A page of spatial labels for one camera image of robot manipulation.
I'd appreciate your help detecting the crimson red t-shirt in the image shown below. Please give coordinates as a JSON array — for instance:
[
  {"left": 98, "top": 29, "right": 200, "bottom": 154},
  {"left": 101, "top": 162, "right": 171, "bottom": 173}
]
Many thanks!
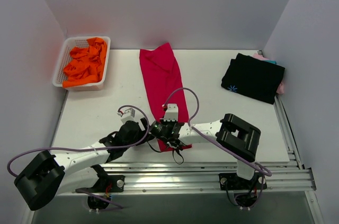
[{"left": 139, "top": 43, "right": 189, "bottom": 152}]

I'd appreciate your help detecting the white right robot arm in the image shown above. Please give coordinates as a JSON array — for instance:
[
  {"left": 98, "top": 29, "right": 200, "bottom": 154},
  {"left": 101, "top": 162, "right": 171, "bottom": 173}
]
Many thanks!
[{"left": 149, "top": 114, "right": 261, "bottom": 189}]

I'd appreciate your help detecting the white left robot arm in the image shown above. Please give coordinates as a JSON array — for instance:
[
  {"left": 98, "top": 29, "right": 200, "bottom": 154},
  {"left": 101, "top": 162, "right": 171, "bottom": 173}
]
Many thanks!
[{"left": 14, "top": 118, "right": 149, "bottom": 211}]

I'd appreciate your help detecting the crumpled orange t-shirt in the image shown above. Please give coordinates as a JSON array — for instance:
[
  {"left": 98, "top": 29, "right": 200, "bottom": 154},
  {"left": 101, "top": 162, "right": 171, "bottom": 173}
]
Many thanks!
[{"left": 63, "top": 37, "right": 108, "bottom": 88}]

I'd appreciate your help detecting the white plastic basket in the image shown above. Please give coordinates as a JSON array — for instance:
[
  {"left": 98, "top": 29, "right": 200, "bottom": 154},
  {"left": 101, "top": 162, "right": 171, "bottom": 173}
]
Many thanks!
[{"left": 52, "top": 36, "right": 111, "bottom": 91}]

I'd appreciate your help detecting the folded black t-shirt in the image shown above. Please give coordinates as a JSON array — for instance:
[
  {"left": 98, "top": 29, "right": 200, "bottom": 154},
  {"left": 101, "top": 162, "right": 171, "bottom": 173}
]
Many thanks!
[{"left": 221, "top": 53, "right": 285, "bottom": 104}]

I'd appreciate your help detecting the folded pink t-shirt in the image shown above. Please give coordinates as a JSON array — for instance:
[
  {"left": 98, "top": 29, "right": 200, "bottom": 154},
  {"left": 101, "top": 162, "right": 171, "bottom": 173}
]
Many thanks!
[{"left": 253, "top": 52, "right": 284, "bottom": 94}]

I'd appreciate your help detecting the folded teal t-shirt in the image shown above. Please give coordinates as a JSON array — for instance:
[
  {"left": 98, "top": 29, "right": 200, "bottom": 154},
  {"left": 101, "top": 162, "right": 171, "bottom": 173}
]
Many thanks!
[{"left": 266, "top": 60, "right": 277, "bottom": 65}]

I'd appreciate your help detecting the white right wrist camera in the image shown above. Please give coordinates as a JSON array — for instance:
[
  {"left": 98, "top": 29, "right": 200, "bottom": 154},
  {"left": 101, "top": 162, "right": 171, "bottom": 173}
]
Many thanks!
[{"left": 162, "top": 104, "right": 179, "bottom": 122}]

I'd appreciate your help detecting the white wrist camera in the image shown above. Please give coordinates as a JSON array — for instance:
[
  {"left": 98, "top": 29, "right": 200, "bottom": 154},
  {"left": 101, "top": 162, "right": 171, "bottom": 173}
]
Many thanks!
[
  {"left": 117, "top": 107, "right": 135, "bottom": 124},
  {"left": 162, "top": 104, "right": 179, "bottom": 122}
]

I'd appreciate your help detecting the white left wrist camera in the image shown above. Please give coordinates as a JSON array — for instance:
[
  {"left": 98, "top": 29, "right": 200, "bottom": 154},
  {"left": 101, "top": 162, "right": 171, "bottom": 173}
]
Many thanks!
[{"left": 117, "top": 107, "right": 135, "bottom": 124}]

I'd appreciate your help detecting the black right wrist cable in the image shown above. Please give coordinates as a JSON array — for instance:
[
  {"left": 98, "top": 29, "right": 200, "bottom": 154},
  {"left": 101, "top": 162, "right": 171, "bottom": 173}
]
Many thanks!
[{"left": 147, "top": 139, "right": 185, "bottom": 165}]

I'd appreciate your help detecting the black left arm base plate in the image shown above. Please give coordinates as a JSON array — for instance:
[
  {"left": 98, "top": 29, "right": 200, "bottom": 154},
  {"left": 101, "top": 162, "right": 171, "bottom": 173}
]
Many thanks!
[{"left": 75, "top": 175, "right": 125, "bottom": 193}]

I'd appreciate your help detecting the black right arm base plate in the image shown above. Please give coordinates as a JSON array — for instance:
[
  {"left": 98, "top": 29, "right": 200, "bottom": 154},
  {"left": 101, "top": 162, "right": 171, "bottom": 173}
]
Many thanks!
[{"left": 218, "top": 172, "right": 267, "bottom": 191}]

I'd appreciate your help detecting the aluminium rail frame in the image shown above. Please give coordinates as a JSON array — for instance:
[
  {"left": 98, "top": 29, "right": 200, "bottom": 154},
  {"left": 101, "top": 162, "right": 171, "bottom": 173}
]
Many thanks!
[{"left": 21, "top": 94, "right": 324, "bottom": 224}]

